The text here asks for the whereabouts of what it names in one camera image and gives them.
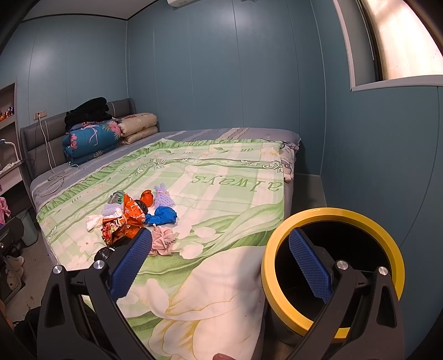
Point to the purple foam net long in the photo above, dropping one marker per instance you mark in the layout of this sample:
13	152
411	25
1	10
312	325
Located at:
112	209

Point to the air conditioner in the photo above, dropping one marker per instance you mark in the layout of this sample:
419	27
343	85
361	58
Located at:
179	3

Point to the white shelf unit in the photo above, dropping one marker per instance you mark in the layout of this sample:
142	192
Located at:
11	159

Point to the wall power socket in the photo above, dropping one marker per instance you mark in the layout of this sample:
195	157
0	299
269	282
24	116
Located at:
39	115

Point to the orange snack wrapper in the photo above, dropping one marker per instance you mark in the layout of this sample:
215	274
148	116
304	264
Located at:
125	224

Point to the blue flamingo folded quilt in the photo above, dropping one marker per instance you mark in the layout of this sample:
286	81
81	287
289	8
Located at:
88	141

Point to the green floral bed cover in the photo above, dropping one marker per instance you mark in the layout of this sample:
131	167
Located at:
205	298

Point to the pink cloth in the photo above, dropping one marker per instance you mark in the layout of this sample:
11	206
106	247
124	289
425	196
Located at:
5	212

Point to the green snack packet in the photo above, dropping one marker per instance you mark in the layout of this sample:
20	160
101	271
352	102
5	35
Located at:
117	197

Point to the orange peel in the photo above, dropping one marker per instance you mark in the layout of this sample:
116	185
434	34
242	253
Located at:
147	198

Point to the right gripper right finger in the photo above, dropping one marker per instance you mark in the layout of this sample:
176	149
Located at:
361	316

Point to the grey padded headboard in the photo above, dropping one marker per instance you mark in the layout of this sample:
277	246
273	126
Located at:
41	144

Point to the window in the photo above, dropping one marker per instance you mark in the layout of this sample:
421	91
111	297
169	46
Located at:
388	45

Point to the yellow rimmed black trash bin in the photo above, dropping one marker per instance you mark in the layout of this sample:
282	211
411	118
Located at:
345	235

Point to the grey striped bed sheet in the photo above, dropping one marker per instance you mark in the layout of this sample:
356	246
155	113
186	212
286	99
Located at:
50	184

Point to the beige folded quilt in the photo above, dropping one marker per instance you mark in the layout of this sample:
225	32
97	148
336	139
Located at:
137	127

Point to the white tissue bundle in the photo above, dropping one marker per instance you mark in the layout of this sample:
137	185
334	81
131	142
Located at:
96	221

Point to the blue plastic bag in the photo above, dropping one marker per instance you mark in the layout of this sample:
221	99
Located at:
162	215

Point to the green waste basket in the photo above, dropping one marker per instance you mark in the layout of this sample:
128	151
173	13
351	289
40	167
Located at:
30	233

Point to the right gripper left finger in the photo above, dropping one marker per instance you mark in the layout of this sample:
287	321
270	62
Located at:
79	317

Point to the white shoes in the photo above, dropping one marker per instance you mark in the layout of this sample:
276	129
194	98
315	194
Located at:
14	270

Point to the purple foam net short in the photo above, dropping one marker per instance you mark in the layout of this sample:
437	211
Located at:
162	197

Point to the pink white tissue wad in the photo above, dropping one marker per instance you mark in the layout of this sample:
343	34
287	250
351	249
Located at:
162	241

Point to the black clothing pile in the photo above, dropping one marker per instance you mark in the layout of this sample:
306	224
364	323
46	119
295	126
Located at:
94	110

